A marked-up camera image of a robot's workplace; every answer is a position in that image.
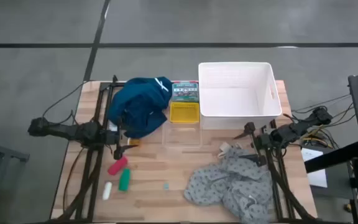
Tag red capsule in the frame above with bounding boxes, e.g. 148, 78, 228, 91
108, 156, 129, 176

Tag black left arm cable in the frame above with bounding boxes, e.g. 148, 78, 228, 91
42, 81, 90, 121

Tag brown cable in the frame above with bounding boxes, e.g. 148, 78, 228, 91
62, 146, 85, 213

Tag large white plastic basket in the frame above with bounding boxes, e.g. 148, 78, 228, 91
198, 62, 283, 131

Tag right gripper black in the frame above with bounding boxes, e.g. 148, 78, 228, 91
233, 122, 282, 167

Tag grey patterned hospital gown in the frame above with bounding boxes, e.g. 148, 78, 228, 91
183, 142, 275, 224

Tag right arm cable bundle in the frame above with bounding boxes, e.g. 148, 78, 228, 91
290, 94, 357, 149

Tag clear plastic container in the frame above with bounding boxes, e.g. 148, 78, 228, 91
162, 121, 204, 150

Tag dark blue scrub garment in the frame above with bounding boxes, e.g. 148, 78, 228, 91
107, 76, 174, 139

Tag green capsule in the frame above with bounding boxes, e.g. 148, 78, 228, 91
118, 168, 132, 192

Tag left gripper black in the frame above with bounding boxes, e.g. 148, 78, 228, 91
103, 115, 139, 161

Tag white capsule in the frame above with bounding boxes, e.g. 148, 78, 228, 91
101, 181, 113, 201

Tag black support beam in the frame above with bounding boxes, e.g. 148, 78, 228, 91
304, 140, 358, 174

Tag white paper sheet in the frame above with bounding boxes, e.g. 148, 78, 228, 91
301, 147, 328, 189

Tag grey metal cart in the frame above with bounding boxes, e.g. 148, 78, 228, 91
0, 136, 30, 224

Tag small yellow plastic basket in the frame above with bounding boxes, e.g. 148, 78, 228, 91
169, 101, 201, 124

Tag green first aid kit box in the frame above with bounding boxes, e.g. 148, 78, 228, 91
170, 81, 200, 104

